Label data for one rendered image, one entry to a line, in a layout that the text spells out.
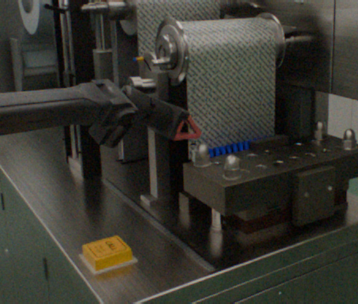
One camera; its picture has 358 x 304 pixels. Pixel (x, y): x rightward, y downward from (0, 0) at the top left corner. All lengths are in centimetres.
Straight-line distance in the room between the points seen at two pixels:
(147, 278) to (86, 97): 33
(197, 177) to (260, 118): 26
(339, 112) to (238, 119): 342
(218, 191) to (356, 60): 42
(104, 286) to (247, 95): 52
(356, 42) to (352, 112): 333
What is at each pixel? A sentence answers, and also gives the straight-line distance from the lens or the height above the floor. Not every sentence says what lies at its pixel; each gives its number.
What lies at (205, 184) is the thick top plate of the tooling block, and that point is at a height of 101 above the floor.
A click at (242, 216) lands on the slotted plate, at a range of 107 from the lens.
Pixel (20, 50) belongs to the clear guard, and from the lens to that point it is 206.
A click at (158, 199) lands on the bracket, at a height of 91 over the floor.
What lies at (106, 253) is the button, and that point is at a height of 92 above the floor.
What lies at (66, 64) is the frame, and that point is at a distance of 148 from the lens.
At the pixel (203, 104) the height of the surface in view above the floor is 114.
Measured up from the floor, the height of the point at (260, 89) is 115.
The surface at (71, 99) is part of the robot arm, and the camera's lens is 92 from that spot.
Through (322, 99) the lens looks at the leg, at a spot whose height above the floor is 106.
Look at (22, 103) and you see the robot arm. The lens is 86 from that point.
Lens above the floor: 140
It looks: 15 degrees down
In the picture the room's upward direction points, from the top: straight up
